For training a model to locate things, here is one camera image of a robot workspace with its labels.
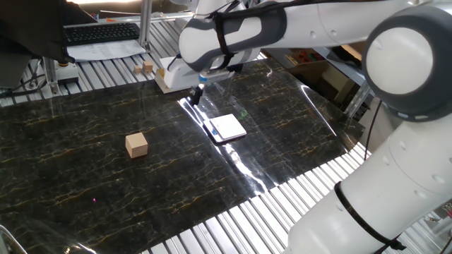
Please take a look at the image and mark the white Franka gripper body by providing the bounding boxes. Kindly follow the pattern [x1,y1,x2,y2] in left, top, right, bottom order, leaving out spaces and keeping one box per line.
[164,58,236,89]

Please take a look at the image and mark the large wooden cube block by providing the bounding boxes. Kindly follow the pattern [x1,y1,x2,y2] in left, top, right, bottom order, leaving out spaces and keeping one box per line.
[125,132,149,159]

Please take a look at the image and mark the silver digital scale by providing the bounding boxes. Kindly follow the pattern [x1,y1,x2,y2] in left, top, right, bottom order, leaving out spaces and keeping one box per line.
[203,113,247,145]

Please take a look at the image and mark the yellow tissue box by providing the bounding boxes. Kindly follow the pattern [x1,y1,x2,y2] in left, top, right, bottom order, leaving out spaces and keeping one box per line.
[154,68,171,95]

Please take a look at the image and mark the white paper sheet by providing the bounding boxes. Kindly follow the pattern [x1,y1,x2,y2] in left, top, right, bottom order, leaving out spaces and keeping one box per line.
[66,38,147,63]

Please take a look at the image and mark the black computer keyboard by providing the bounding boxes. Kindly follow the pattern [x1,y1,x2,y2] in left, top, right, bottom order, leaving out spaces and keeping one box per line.
[63,22,141,47]

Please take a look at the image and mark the colourful toy set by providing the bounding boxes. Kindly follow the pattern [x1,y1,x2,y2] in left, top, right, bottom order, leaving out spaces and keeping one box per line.
[285,49,328,65]

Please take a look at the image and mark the white emergency stop box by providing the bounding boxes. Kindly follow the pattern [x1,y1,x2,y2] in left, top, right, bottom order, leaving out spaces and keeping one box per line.
[54,60,80,85]

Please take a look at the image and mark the brown cardboard box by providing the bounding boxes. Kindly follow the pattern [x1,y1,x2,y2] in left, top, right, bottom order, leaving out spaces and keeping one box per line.
[263,42,357,103]

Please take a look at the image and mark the black marble pattern mat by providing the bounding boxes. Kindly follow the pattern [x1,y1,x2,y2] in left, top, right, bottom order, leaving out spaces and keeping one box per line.
[0,58,365,254]

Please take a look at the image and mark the grey box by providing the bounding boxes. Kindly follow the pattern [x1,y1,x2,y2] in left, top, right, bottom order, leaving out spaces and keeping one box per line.
[0,52,32,89]

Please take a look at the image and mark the tall aluminium post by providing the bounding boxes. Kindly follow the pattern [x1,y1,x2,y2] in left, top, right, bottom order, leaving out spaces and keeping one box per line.
[138,0,153,50]

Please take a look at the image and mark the short aluminium post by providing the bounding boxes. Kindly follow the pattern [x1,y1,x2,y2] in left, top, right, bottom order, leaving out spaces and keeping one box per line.
[42,56,60,95]

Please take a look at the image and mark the black floor cables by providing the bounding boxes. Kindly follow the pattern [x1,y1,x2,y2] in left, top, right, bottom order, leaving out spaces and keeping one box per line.
[0,72,49,99]

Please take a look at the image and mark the slanted aluminium frame strut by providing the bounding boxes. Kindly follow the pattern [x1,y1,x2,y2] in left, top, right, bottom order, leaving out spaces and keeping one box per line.
[344,83,371,119]

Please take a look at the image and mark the black strap on arm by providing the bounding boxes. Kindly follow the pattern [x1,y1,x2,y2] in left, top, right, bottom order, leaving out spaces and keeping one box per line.
[333,181,407,252]

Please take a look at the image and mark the curved metal chair rail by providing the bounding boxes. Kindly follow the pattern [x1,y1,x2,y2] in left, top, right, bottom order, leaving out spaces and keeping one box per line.
[0,224,28,254]

